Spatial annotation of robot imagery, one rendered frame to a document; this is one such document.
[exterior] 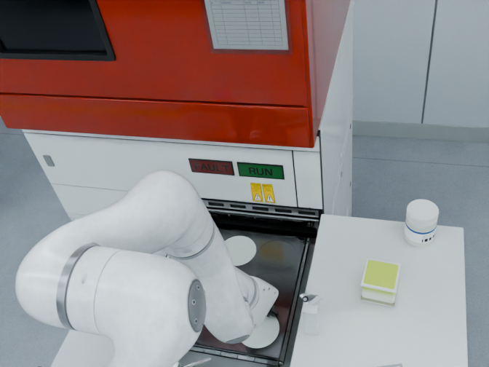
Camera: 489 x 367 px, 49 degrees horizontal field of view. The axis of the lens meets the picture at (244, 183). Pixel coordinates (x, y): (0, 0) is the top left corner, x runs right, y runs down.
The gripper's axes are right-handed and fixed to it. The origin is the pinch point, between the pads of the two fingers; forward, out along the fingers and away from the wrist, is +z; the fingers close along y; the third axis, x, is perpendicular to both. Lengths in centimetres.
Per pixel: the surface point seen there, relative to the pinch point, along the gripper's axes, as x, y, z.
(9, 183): 223, -26, 90
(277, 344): -6.5, -5.4, -0.2
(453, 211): 7, 83, 140
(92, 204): 68, -3, 1
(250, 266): 12.9, 6.5, 5.4
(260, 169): 18.0, 27.8, -7.5
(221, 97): 20, 33, -33
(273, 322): -2.3, -1.9, 1.5
